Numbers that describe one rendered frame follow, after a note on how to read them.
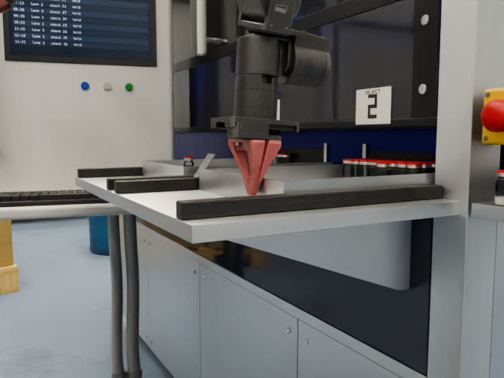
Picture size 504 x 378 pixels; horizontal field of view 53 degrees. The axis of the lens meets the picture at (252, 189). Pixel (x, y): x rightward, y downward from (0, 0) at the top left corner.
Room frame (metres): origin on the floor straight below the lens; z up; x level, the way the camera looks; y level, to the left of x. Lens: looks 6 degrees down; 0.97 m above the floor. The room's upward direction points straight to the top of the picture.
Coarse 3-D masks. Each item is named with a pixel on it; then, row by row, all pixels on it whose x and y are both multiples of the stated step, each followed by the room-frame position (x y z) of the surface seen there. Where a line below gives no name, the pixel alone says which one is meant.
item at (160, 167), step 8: (144, 160) 1.13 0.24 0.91; (152, 160) 1.15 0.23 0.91; (160, 160) 1.16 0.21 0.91; (168, 160) 1.17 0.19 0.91; (176, 160) 1.18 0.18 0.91; (200, 160) 1.21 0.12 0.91; (216, 160) 1.23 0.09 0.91; (224, 160) 1.24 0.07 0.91; (232, 160) 1.25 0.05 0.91; (144, 168) 1.13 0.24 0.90; (152, 168) 1.08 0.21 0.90; (160, 168) 1.03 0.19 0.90; (168, 168) 0.99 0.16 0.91; (176, 168) 0.95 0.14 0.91; (184, 168) 0.92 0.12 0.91; (192, 168) 0.92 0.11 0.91; (208, 168) 0.94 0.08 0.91; (216, 168) 0.95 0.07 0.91
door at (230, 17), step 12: (216, 0) 1.43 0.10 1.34; (228, 0) 1.37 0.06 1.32; (216, 12) 1.43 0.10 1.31; (228, 12) 1.37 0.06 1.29; (216, 24) 1.43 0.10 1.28; (228, 24) 1.37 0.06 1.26; (216, 36) 1.43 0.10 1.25; (228, 36) 1.37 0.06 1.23; (240, 36) 1.30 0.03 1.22; (216, 48) 1.43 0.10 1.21
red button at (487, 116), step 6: (492, 102) 0.62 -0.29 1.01; (498, 102) 0.61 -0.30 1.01; (486, 108) 0.63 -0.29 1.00; (492, 108) 0.62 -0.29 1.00; (498, 108) 0.61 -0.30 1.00; (486, 114) 0.62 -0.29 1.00; (492, 114) 0.62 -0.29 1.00; (498, 114) 0.61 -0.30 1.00; (486, 120) 0.62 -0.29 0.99; (492, 120) 0.62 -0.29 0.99; (498, 120) 0.61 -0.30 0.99; (486, 126) 0.63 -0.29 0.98; (492, 126) 0.62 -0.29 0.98; (498, 126) 0.61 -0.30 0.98
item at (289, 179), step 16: (208, 176) 0.81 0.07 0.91; (224, 176) 0.76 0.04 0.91; (240, 176) 0.71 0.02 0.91; (272, 176) 0.91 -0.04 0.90; (288, 176) 0.93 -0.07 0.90; (304, 176) 0.94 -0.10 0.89; (320, 176) 0.96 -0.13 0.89; (336, 176) 0.98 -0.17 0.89; (368, 176) 0.69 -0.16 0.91; (384, 176) 0.70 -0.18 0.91; (400, 176) 0.71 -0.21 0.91; (416, 176) 0.73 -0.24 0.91; (432, 176) 0.75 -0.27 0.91; (224, 192) 0.76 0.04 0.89; (240, 192) 0.71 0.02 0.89; (272, 192) 0.64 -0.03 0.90; (288, 192) 0.62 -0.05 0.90
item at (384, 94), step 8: (368, 88) 0.86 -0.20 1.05; (376, 88) 0.85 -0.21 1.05; (384, 88) 0.83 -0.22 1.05; (360, 96) 0.88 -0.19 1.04; (384, 96) 0.83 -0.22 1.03; (360, 104) 0.88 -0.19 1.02; (368, 104) 0.86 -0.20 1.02; (384, 104) 0.83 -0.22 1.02; (360, 112) 0.88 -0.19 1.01; (376, 112) 0.85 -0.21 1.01; (384, 112) 0.83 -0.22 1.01; (360, 120) 0.88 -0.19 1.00; (368, 120) 0.86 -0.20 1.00; (376, 120) 0.84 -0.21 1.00; (384, 120) 0.83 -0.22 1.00
